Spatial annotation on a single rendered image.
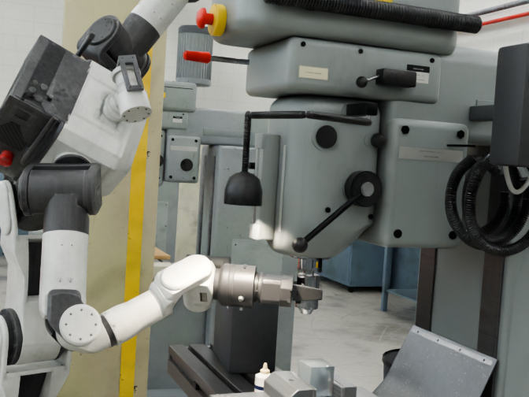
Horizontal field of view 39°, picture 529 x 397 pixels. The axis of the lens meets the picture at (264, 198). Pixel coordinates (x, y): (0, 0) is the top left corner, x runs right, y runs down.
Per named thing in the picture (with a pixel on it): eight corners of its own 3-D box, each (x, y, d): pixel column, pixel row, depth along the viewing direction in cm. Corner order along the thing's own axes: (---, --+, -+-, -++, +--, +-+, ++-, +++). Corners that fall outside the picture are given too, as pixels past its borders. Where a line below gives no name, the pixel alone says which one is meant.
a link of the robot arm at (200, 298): (232, 289, 150) (176, 284, 151) (234, 320, 158) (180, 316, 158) (239, 246, 158) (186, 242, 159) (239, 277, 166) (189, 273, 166)
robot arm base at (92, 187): (22, 231, 152) (14, 184, 146) (33, 197, 163) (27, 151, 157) (98, 231, 154) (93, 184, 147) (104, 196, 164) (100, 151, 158)
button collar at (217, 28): (216, 33, 141) (217, 1, 141) (206, 37, 147) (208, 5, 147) (226, 34, 142) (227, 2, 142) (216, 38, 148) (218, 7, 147)
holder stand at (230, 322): (228, 374, 188) (233, 294, 187) (212, 350, 209) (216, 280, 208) (275, 373, 191) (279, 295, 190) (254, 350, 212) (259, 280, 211)
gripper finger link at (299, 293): (321, 302, 153) (291, 299, 153) (323, 287, 153) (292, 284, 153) (321, 303, 151) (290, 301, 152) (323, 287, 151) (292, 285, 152)
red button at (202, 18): (199, 26, 141) (200, 5, 141) (193, 29, 145) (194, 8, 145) (216, 28, 142) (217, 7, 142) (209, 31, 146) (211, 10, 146)
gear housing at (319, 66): (287, 89, 137) (291, 34, 137) (242, 96, 160) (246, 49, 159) (442, 105, 150) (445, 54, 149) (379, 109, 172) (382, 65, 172)
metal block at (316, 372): (308, 397, 147) (311, 367, 146) (296, 387, 152) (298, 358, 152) (332, 395, 149) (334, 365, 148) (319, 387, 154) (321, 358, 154)
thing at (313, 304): (322, 309, 155) (324, 280, 155) (306, 310, 152) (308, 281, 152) (306, 304, 159) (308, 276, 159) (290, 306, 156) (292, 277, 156)
